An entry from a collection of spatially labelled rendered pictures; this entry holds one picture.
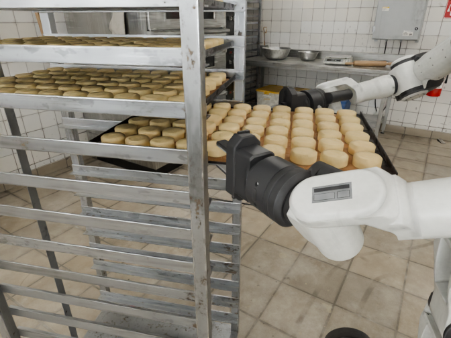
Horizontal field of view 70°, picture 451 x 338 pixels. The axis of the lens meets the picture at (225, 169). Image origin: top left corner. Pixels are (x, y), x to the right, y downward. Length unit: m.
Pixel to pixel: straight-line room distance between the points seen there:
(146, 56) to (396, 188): 0.43
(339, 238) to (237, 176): 0.20
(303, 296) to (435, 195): 1.59
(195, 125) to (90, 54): 0.23
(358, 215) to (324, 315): 1.53
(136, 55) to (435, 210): 0.49
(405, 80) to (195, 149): 0.80
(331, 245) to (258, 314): 1.41
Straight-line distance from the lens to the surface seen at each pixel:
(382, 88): 1.18
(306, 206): 0.39
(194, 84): 0.54
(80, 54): 0.66
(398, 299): 2.10
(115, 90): 0.75
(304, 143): 0.67
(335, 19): 4.83
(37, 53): 0.71
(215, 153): 0.63
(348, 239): 0.44
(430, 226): 0.40
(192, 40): 0.53
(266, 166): 0.47
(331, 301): 1.96
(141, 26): 2.75
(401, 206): 0.39
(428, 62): 1.16
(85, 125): 1.23
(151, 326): 1.62
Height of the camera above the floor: 1.38
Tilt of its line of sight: 25 degrees down
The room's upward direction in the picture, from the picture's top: straight up
